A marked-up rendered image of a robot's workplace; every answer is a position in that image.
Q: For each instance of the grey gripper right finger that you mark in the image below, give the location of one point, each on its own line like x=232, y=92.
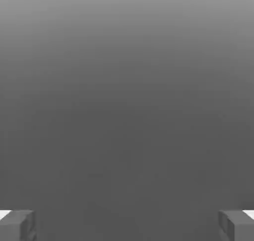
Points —
x=240, y=226

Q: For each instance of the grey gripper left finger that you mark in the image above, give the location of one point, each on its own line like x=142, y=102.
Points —
x=13, y=226

